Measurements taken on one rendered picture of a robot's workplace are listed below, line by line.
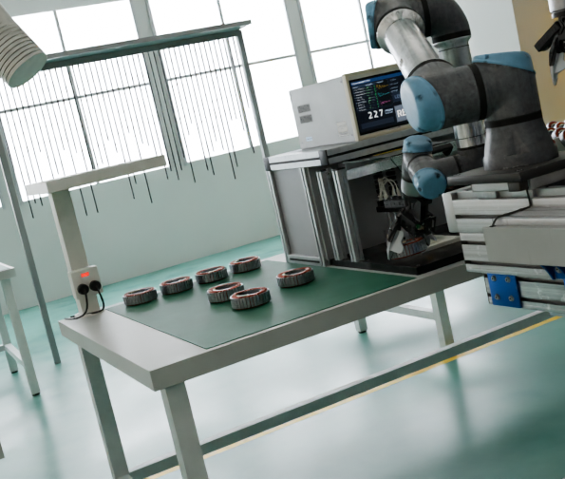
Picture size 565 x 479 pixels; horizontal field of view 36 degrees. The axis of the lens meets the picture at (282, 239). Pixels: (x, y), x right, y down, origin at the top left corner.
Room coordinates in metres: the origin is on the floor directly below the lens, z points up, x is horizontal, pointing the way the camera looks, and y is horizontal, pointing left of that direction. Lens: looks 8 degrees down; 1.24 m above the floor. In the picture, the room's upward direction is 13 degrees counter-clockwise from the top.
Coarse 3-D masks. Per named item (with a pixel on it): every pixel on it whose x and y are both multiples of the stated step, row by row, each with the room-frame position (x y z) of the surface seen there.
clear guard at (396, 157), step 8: (432, 144) 2.49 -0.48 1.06; (440, 144) 2.48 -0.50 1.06; (456, 144) 2.49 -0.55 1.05; (384, 152) 2.63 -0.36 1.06; (392, 152) 2.55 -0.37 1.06; (400, 152) 2.48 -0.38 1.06; (440, 152) 2.46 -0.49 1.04; (456, 152) 2.47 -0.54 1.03; (352, 160) 2.61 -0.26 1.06; (360, 160) 2.56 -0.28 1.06; (368, 160) 2.51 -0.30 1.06; (392, 160) 2.41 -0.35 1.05; (400, 160) 2.41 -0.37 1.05; (400, 168) 2.38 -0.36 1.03
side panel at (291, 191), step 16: (272, 176) 2.93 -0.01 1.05; (288, 176) 2.84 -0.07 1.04; (304, 176) 2.71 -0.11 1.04; (272, 192) 2.95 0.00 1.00; (288, 192) 2.87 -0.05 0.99; (304, 192) 2.76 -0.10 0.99; (288, 208) 2.89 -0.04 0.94; (304, 208) 2.78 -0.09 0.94; (288, 224) 2.92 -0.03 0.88; (304, 224) 2.81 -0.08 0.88; (288, 240) 2.94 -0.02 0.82; (304, 240) 2.83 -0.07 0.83; (320, 240) 2.71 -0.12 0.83; (288, 256) 2.94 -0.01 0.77; (304, 256) 2.83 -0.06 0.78; (320, 256) 2.72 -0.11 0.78
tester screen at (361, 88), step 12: (360, 84) 2.66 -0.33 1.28; (372, 84) 2.68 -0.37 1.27; (384, 84) 2.70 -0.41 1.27; (396, 84) 2.72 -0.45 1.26; (360, 96) 2.66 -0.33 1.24; (372, 96) 2.68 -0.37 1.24; (384, 96) 2.69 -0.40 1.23; (360, 108) 2.66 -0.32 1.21; (372, 108) 2.67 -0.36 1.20; (384, 108) 2.69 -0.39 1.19; (360, 120) 2.65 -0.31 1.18; (372, 120) 2.67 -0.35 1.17; (396, 120) 2.71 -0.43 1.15
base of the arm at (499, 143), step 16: (496, 128) 1.76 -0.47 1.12; (512, 128) 1.74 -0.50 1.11; (528, 128) 1.73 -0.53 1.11; (544, 128) 1.75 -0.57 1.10; (496, 144) 1.76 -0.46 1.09; (512, 144) 1.74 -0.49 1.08; (528, 144) 1.72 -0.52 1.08; (544, 144) 1.73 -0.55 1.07; (496, 160) 1.75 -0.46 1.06; (512, 160) 1.73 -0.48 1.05; (528, 160) 1.72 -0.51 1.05; (544, 160) 1.72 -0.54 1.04
